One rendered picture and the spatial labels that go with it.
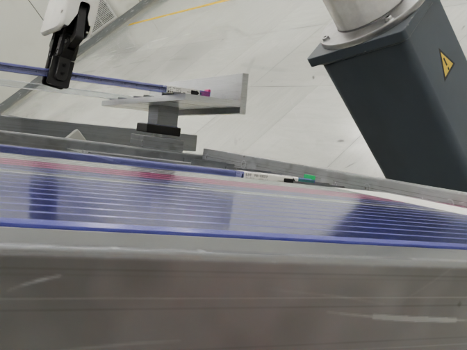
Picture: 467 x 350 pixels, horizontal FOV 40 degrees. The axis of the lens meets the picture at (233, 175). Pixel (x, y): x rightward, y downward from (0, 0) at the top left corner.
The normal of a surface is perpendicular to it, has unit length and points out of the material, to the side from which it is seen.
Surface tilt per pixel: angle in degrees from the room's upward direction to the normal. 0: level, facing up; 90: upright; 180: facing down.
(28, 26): 90
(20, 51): 90
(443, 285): 90
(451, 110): 90
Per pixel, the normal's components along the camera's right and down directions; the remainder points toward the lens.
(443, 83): 0.70, -0.11
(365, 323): 0.49, 0.11
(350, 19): -0.50, 0.63
